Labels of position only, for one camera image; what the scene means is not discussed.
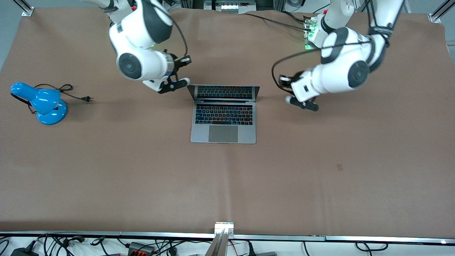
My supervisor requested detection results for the black looped floor cable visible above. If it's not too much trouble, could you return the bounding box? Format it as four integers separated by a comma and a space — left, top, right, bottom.
355, 241, 389, 252

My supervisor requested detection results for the brown table cover mat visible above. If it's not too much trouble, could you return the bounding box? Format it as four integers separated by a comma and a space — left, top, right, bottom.
0, 7, 455, 238

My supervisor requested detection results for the grey control box with lights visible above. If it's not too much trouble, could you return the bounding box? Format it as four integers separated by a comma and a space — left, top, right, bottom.
204, 0, 257, 14

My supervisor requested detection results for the black power adapter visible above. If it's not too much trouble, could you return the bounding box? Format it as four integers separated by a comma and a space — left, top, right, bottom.
10, 242, 39, 256

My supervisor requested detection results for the black orange connector box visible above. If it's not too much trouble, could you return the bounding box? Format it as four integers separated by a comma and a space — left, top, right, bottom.
127, 242, 156, 255

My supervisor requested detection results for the aluminium table edge rail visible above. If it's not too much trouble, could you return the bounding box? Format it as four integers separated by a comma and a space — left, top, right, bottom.
0, 231, 455, 245

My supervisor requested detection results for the aluminium corner frame profile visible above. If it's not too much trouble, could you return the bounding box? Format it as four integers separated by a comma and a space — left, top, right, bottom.
428, 0, 455, 24
12, 0, 34, 17

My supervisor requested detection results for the grey laptop with black keyboard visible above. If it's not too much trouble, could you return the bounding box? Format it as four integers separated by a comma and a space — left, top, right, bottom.
187, 85, 260, 144

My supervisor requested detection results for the aluminium profile beam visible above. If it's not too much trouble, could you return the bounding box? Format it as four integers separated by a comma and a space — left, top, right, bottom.
204, 222, 235, 256

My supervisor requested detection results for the black lamp cable with plug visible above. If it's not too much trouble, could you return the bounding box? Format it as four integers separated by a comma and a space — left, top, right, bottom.
18, 84, 94, 114

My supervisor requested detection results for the blue desk lamp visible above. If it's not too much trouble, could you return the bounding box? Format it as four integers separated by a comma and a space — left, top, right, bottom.
10, 82, 68, 126

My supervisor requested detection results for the short black table cable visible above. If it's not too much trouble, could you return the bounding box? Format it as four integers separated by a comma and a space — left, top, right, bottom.
281, 11, 307, 23

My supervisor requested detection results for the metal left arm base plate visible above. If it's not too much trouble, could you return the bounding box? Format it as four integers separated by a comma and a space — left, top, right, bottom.
303, 14, 323, 50

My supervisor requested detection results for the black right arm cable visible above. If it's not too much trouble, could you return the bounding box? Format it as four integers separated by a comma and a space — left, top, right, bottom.
152, 0, 189, 64

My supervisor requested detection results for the long black table cable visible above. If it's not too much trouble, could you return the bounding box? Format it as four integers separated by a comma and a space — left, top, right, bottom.
245, 11, 313, 32

